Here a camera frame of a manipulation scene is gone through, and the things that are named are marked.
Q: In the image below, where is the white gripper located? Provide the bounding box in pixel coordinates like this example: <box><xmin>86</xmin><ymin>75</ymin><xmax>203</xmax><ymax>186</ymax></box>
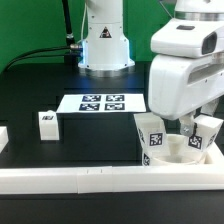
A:
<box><xmin>148</xmin><ymin>55</ymin><xmax>224</xmax><ymax>137</ymax></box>

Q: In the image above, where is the white round stool seat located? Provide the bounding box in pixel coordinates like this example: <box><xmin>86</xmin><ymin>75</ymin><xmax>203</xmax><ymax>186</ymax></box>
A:
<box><xmin>142</xmin><ymin>134</ymin><xmax>205</xmax><ymax>166</ymax></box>

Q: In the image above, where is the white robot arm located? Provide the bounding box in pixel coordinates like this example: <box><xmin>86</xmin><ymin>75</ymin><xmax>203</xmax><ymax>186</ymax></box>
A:
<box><xmin>79</xmin><ymin>0</ymin><xmax>224</xmax><ymax>136</ymax></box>

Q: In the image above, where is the white marker tag sheet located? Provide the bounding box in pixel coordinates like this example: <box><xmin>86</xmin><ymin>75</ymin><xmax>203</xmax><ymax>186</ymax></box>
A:
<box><xmin>57</xmin><ymin>93</ymin><xmax>146</xmax><ymax>113</ymax></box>

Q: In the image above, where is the white left fence bar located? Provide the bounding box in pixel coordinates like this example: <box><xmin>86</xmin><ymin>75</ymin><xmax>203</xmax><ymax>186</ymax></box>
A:
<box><xmin>0</xmin><ymin>126</ymin><xmax>9</xmax><ymax>153</ymax></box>

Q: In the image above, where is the white front fence bar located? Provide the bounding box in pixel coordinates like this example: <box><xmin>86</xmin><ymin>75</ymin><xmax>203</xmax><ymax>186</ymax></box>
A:
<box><xmin>0</xmin><ymin>165</ymin><xmax>224</xmax><ymax>195</ymax></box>

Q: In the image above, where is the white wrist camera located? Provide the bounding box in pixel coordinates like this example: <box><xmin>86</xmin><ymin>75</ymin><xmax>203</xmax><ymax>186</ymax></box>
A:
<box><xmin>151</xmin><ymin>19</ymin><xmax>224</xmax><ymax>58</ymax></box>

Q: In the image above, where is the black cable bundle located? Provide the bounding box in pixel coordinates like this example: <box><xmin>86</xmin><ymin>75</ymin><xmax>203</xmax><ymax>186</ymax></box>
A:
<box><xmin>1</xmin><ymin>46</ymin><xmax>83</xmax><ymax>73</ymax></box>

